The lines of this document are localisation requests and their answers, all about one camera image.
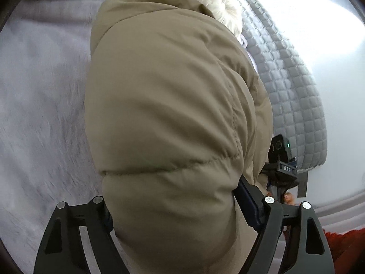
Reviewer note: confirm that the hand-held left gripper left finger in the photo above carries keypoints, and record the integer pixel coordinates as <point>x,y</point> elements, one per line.
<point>99,214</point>

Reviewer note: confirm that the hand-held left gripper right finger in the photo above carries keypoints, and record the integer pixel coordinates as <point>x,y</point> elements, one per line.
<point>249,202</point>

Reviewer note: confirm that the beige puffer jacket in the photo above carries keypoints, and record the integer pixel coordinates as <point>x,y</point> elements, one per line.
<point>171,105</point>

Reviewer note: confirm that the person's right hand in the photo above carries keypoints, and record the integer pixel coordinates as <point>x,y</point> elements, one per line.
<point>289,199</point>

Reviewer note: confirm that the grey quilted mattress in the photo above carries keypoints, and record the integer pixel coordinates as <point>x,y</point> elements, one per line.
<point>290,91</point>

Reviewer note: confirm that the person's orange knit clothing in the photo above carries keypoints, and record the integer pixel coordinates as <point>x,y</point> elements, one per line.
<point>348,248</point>

